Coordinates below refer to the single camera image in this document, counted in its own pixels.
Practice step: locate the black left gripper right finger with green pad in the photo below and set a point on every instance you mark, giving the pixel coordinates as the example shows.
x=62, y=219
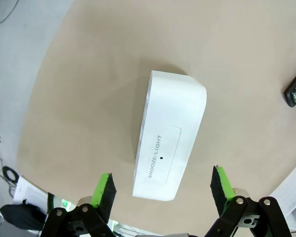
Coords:
x=222, y=192

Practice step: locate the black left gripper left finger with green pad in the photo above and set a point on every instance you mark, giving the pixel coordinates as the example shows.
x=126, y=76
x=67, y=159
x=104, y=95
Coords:
x=98, y=190

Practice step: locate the white digital alarm clock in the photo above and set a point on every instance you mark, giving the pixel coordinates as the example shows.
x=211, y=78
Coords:
x=172, y=118

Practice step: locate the white printed paper sheet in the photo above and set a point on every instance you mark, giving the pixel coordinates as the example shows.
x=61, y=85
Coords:
x=293, y=192
x=27, y=191

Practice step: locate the black bag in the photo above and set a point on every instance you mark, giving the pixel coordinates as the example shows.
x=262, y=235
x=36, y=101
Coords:
x=19, y=214

